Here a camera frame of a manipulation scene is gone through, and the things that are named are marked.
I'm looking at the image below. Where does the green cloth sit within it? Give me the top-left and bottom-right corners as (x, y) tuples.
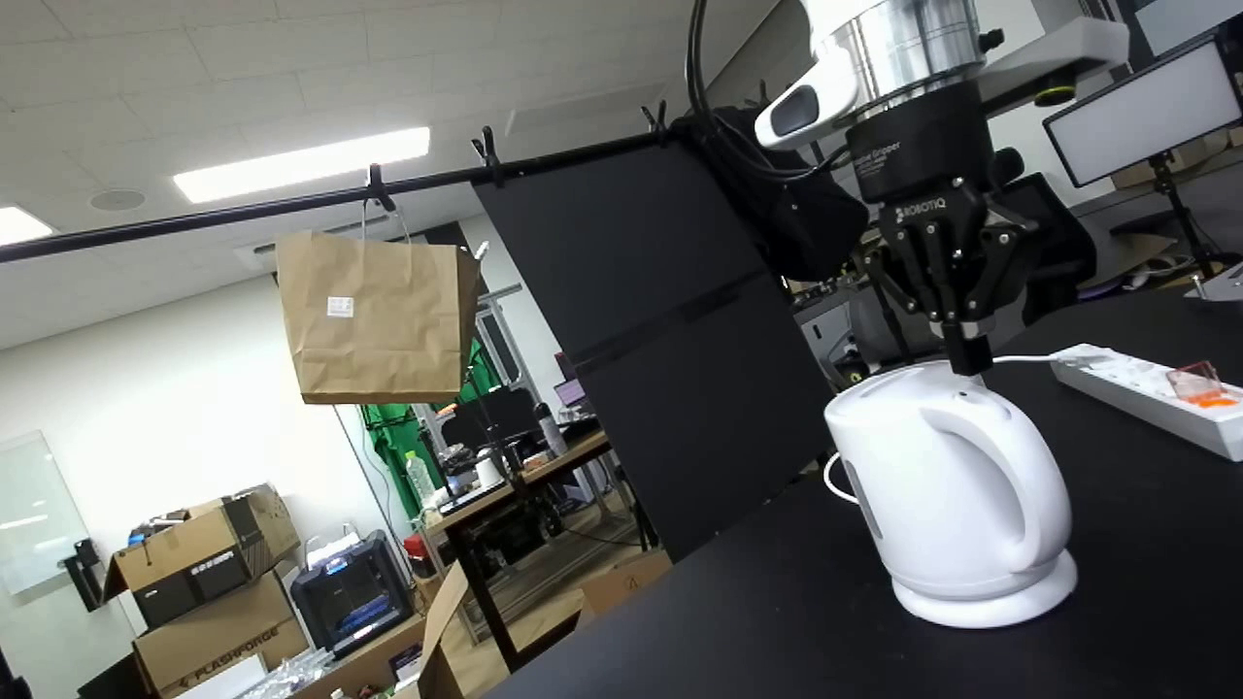
(358, 329), (502, 520)

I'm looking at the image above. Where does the brown paper bag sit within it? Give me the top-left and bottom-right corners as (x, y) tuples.
(270, 231), (487, 408)

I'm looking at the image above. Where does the black backdrop crossbar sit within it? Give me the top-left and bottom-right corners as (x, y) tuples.
(0, 117), (709, 268)

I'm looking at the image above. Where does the black backdrop panel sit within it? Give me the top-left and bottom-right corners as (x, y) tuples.
(468, 133), (831, 562)

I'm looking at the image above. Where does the white multi-socket power strip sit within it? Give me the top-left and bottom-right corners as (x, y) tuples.
(1046, 340), (1243, 465)

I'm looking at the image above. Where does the cardboard box with black tape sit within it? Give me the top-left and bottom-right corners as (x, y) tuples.
(107, 483), (304, 635)

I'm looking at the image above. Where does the large computer monitor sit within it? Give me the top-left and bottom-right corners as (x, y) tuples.
(1042, 35), (1243, 192)

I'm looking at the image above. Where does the wooden top desk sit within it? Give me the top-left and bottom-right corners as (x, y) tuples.
(436, 424), (657, 676)

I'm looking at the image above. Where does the open flap cardboard box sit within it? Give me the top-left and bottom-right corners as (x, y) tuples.
(288, 561), (483, 699)

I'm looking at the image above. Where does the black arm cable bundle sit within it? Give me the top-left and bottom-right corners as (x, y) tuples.
(678, 0), (872, 284)

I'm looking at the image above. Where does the black 3D printer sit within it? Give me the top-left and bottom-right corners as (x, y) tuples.
(288, 536), (419, 657)

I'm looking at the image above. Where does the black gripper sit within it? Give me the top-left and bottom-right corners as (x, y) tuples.
(845, 83), (1042, 382)

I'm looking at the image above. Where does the plain large cardboard box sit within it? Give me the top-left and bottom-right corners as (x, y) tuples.
(129, 567), (312, 696)

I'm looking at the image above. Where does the rectangular ceiling light panel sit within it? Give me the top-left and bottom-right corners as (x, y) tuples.
(169, 126), (436, 209)
(0, 202), (57, 250)

